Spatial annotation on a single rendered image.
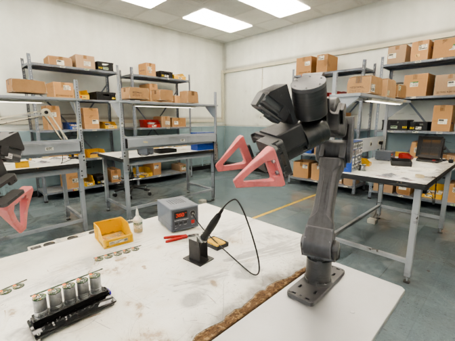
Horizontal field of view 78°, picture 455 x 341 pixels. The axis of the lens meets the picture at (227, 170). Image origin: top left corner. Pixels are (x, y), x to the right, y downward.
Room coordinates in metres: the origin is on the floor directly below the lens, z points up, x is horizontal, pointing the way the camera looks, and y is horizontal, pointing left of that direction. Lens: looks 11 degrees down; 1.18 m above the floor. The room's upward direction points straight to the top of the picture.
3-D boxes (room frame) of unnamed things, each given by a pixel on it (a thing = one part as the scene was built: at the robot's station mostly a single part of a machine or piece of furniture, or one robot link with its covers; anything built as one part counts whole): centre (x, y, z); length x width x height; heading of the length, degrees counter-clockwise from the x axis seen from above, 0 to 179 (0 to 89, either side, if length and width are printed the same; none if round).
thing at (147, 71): (5.36, 1.30, 1.06); 1.20 x 0.45 x 2.12; 135
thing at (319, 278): (0.67, -0.24, 0.79); 0.20 x 0.07 x 0.08; 137
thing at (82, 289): (0.58, 0.33, 0.79); 0.02 x 0.02 x 0.05
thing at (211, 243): (0.89, 0.04, 0.76); 0.07 x 0.05 x 0.02; 45
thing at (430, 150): (2.77, -2.06, 0.88); 0.30 x 0.23 x 0.25; 45
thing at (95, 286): (0.60, 0.31, 0.79); 0.02 x 0.02 x 0.05
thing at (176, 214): (1.08, 0.20, 0.80); 0.15 x 0.12 x 0.10; 33
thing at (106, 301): (0.55, 0.34, 0.76); 0.16 x 0.07 x 0.01; 137
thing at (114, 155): (3.71, 0.88, 0.76); 1.40 x 0.71 x 1.53; 135
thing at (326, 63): (4.77, -1.69, 1.09); 1.20 x 0.45 x 2.18; 45
